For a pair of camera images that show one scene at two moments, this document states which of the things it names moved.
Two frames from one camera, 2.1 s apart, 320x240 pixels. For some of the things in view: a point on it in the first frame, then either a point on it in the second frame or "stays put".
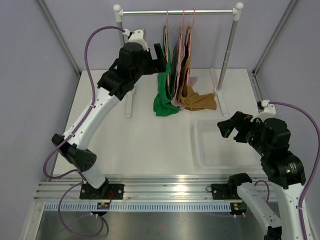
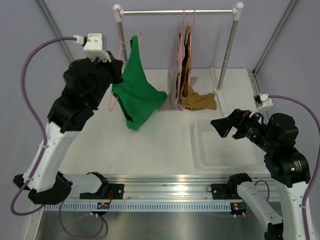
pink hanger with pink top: x=180 y=49 stays put
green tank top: x=164 y=103 → x=137 y=93
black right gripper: x=241 y=121 stays put
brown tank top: x=191 y=99 stays put
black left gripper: x=154 y=65 → x=115 y=66
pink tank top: x=179 y=57 stays put
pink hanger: x=166 y=36 → x=122 y=42
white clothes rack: x=234 y=12 stays put
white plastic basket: x=210 y=150 stays put
